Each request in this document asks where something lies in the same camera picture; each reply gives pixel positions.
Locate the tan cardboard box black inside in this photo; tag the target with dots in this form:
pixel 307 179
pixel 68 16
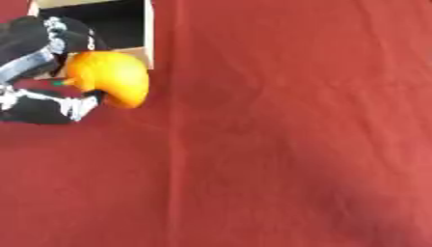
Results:
pixel 121 22

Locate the orange toy fruit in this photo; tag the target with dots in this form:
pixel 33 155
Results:
pixel 110 77

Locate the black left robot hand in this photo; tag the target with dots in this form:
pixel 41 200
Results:
pixel 34 38

